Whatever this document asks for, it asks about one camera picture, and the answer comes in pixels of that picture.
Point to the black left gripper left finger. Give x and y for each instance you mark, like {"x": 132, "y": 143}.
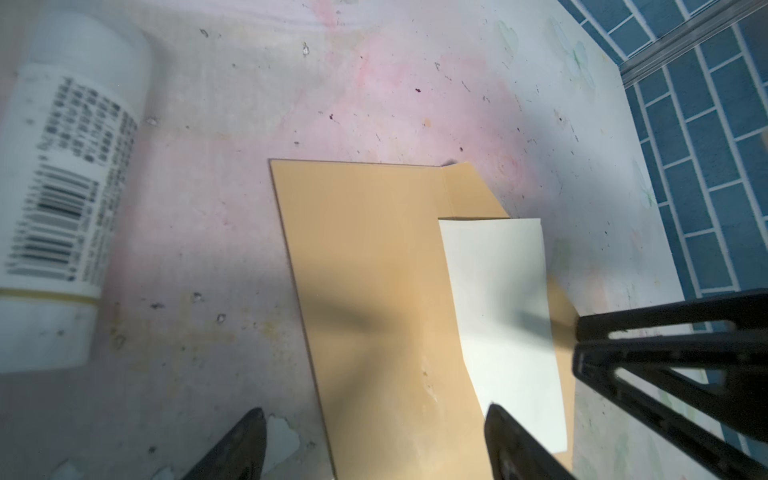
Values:
{"x": 239, "y": 455}

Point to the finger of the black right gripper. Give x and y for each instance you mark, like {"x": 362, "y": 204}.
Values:
{"x": 723, "y": 375}

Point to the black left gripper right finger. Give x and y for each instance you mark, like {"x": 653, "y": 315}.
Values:
{"x": 514, "y": 453}

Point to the cream letter paper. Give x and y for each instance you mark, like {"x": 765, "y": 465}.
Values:
{"x": 497, "y": 273}

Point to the brown paper envelope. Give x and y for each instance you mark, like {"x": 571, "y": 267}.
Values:
{"x": 371, "y": 275}

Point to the white glue stick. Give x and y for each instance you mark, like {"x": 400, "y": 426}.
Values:
{"x": 67, "y": 135}

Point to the aluminium right corner post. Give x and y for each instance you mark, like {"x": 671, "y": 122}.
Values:
{"x": 700, "y": 28}

